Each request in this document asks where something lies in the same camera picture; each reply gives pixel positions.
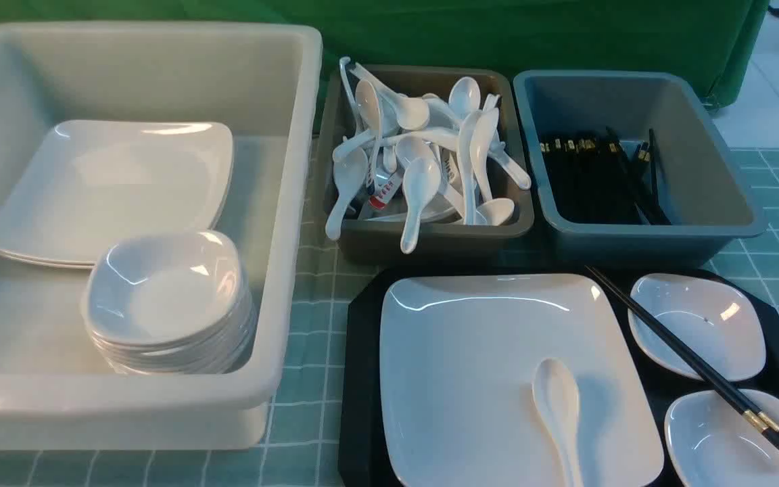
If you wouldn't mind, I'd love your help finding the white bowl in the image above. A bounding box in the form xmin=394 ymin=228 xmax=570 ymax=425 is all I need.
xmin=630 ymin=273 xmax=767 ymax=382
xmin=665 ymin=389 xmax=779 ymax=486

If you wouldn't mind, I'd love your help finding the white soup spoon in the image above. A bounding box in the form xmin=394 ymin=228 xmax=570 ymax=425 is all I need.
xmin=532 ymin=357 xmax=584 ymax=486

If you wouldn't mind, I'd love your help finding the stack of white bowls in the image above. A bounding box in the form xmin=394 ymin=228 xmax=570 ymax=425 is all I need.
xmin=80 ymin=231 xmax=258 ymax=375

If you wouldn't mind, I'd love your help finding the brown spoon bin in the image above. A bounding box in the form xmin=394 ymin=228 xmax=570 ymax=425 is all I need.
xmin=310 ymin=64 xmax=535 ymax=267

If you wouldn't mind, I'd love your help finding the blue-grey chopstick bin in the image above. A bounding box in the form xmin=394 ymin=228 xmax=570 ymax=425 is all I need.
xmin=513 ymin=70 xmax=767 ymax=268

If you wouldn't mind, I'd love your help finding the black chopstick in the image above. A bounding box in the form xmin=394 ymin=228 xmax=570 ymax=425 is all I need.
xmin=586 ymin=265 xmax=779 ymax=450
xmin=592 ymin=271 xmax=779 ymax=453

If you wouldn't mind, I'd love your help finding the green checkered tablecloth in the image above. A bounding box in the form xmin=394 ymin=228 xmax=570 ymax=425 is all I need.
xmin=0 ymin=147 xmax=779 ymax=486

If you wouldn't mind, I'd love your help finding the large white plastic tub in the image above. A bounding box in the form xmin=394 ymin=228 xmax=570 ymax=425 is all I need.
xmin=0 ymin=21 xmax=322 ymax=451

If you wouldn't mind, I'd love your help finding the pile of white spoons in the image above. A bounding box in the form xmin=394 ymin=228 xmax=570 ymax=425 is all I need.
xmin=325 ymin=57 xmax=533 ymax=254

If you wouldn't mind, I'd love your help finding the bundle of black chopsticks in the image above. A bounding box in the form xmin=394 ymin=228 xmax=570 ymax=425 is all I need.
xmin=539 ymin=126 xmax=672 ymax=225

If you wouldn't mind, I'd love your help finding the large white square plate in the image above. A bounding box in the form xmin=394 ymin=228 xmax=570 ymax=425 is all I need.
xmin=379 ymin=273 xmax=665 ymax=486

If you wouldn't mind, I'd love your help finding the stack of white plates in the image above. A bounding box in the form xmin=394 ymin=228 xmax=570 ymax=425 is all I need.
xmin=0 ymin=120 xmax=234 ymax=268

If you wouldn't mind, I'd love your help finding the green backdrop cloth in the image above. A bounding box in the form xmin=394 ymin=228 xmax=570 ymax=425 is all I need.
xmin=0 ymin=1 xmax=769 ymax=108

